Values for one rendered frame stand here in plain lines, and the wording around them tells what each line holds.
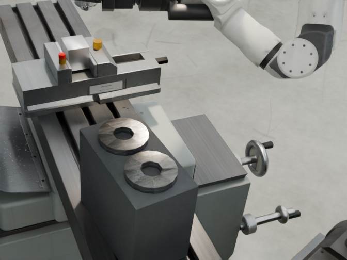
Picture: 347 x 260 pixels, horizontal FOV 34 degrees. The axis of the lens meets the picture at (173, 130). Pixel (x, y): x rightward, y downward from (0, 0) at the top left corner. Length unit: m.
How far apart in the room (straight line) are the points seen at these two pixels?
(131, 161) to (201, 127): 0.74
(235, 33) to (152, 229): 0.45
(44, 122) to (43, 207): 0.20
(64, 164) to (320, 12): 0.61
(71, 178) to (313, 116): 2.02
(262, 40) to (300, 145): 1.72
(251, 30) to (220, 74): 2.06
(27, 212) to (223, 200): 0.54
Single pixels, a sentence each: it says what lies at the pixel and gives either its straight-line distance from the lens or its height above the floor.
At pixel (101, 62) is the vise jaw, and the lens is 1.35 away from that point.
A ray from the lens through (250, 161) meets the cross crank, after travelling 1.74.
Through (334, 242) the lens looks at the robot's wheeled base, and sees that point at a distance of 1.60.
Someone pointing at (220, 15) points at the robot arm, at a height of 1.23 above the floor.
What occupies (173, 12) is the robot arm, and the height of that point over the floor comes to 1.22.
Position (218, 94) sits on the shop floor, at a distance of 3.06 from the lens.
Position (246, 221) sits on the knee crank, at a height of 0.52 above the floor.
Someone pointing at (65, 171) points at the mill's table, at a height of 0.91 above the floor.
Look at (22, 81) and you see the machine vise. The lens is 1.37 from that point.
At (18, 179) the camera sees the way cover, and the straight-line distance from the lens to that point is 1.30.
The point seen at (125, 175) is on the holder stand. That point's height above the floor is 1.11.
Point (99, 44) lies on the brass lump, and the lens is 1.39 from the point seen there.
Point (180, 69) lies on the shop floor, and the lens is 3.21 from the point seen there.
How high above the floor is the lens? 1.77
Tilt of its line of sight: 39 degrees down
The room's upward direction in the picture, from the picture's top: 7 degrees clockwise
